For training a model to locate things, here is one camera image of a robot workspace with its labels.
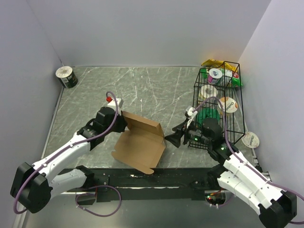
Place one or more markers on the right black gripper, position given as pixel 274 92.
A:
pixel 175 138

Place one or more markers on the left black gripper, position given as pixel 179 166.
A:
pixel 122 123

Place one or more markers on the brown cardboard box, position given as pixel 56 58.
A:
pixel 141 145

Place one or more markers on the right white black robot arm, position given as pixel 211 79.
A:
pixel 275 206

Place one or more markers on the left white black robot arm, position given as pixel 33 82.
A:
pixel 35 185

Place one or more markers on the Chobani yogurt cup in basket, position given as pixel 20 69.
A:
pixel 229 105

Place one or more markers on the blue white yogurt cup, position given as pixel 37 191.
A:
pixel 214 75

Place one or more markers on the white yogurt cup on table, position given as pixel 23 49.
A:
pixel 250 140

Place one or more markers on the green black chips can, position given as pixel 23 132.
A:
pixel 66 76

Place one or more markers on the green snack bag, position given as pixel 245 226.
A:
pixel 233 82

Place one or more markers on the yellow snack bag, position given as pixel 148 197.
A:
pixel 212 63

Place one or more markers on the red white package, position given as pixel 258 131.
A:
pixel 235 75

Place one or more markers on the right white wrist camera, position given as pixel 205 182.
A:
pixel 190 114

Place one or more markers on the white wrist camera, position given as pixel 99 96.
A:
pixel 190 114
pixel 113 103

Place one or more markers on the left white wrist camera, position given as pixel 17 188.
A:
pixel 113 103

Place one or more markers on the black wire basket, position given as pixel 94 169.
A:
pixel 235 122

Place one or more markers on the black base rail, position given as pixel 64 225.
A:
pixel 109 184

